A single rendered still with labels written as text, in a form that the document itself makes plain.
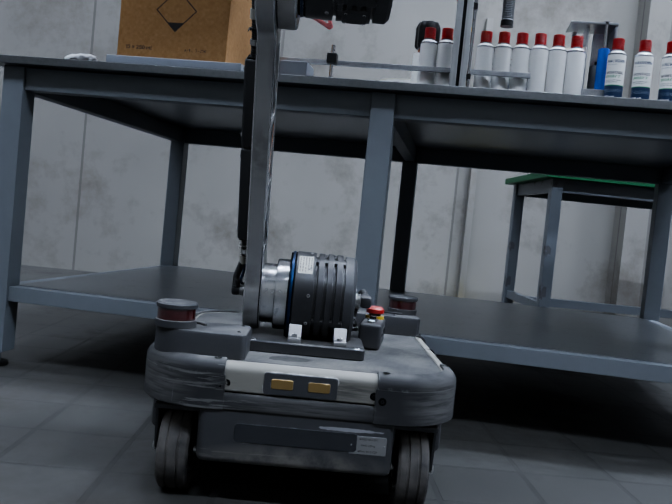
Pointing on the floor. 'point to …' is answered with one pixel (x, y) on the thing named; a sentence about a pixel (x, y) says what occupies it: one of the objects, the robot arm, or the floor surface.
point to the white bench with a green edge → (614, 190)
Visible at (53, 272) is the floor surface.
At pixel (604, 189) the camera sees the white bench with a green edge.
